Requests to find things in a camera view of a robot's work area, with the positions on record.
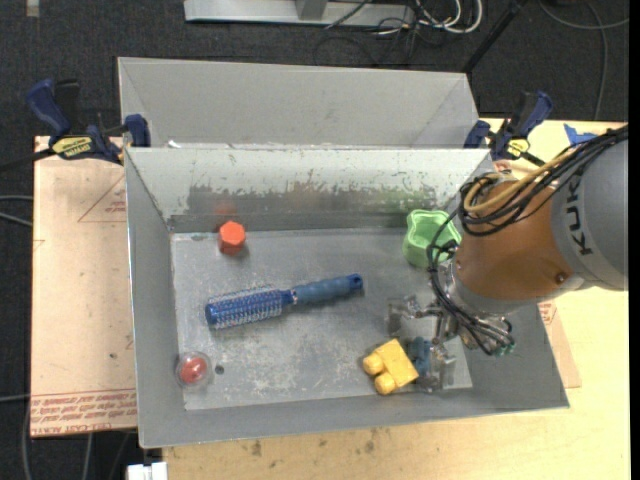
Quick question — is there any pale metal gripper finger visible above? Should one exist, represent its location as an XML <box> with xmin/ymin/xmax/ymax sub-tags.
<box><xmin>422</xmin><ymin>341</ymin><xmax>458</xmax><ymax>395</ymax></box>
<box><xmin>387</xmin><ymin>294</ymin><xmax>438</xmax><ymax>332</ymax></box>

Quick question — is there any small blue toy piece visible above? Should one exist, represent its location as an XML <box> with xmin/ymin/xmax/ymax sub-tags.
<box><xmin>406</xmin><ymin>336</ymin><xmax>434</xmax><ymax>375</ymax></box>

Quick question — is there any yellow toy brick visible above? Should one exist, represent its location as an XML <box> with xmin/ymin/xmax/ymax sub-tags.
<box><xmin>362</xmin><ymin>338</ymin><xmax>421</xmax><ymax>397</ymax></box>

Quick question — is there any green plastic cup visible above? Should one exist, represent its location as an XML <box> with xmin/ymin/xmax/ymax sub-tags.
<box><xmin>402</xmin><ymin>208</ymin><xmax>463</xmax><ymax>270</ymax></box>

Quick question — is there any grey metal bin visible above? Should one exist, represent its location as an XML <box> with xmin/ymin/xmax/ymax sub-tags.
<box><xmin>117</xmin><ymin>56</ymin><xmax>572</xmax><ymax>450</ymax></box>

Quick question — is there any blue hairbrush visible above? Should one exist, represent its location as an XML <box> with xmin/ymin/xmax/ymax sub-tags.
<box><xmin>204</xmin><ymin>273</ymin><xmax>365</xmax><ymax>331</ymax></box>

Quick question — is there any orange hexagonal block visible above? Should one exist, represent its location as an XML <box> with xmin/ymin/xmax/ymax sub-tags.
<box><xmin>217</xmin><ymin>219</ymin><xmax>248</xmax><ymax>256</ymax></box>

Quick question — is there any red ball in clear dome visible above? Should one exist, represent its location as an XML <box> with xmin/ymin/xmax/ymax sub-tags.
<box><xmin>174</xmin><ymin>350</ymin><xmax>216</xmax><ymax>390</ymax></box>

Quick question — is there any brown cardboard board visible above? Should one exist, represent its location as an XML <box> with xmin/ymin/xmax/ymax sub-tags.
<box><xmin>29</xmin><ymin>135</ymin><xmax>584</xmax><ymax>440</ymax></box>

